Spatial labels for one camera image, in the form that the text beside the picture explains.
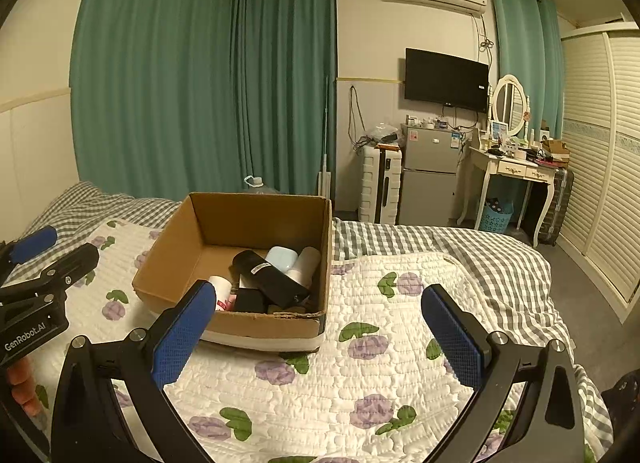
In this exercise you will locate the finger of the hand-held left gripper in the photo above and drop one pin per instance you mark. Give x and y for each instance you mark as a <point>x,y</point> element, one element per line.
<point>72,263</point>
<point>32,243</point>

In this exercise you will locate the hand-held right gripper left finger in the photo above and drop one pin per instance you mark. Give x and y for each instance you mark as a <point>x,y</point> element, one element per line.
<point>184,338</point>

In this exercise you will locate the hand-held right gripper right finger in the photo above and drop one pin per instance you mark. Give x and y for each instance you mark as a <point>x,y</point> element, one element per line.
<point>450,338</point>

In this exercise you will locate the brown cardboard box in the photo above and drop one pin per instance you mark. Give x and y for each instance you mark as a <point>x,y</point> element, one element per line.
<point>170,283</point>

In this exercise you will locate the white plastic bottle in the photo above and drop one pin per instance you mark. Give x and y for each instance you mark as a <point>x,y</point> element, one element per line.
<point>220,285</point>

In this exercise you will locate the light blue earbud case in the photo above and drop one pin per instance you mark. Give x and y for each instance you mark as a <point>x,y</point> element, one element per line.
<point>281,258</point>

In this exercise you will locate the person's left hand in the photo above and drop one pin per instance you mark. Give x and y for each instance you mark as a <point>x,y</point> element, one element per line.
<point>24,388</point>

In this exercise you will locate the grey checkered bedsheet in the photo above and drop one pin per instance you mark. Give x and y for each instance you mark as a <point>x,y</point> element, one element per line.
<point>490,263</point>

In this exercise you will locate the blue plastic basket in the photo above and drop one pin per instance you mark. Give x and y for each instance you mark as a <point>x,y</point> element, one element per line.
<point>496,218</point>

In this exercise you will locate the grey two-door fridge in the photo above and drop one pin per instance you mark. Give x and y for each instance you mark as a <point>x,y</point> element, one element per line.
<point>429,183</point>

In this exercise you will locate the large clear water bottle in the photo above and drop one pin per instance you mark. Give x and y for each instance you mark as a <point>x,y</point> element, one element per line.
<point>257,186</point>

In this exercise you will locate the white hard-shell suitcase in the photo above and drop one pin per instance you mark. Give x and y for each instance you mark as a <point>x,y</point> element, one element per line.
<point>371,183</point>

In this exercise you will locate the dark hard-shell suitcase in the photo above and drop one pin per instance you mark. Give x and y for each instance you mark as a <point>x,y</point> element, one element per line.
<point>560,203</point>

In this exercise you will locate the white dressing table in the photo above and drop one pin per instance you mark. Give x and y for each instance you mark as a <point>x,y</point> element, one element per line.
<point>492,165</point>

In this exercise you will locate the dark patterned clothing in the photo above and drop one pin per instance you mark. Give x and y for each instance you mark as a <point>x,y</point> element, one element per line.
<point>625,403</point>

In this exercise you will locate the green curtain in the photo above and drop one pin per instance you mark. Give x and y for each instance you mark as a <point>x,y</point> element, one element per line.
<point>150,68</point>
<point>285,73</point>

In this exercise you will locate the small open cardboard box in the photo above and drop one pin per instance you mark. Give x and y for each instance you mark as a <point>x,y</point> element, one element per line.
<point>556,150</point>

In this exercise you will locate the clear plastic bag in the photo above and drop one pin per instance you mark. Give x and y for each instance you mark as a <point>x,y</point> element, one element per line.
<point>380,134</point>

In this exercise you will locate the cream louvred wardrobe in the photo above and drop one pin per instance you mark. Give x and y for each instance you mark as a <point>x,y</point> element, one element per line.
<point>600,168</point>

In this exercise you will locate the white mop pole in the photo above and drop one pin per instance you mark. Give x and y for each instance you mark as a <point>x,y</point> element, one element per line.
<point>325,143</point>

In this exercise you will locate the white oval mirror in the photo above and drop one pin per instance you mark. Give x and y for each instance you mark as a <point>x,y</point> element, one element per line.
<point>509,103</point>

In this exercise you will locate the light teal curtain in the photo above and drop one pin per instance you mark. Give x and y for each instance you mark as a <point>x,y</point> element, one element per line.
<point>530,53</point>

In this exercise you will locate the small photo frame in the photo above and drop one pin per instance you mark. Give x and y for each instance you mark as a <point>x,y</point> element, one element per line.
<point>498,129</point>

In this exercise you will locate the black wall television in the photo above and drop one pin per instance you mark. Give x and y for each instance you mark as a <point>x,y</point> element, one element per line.
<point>445,79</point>

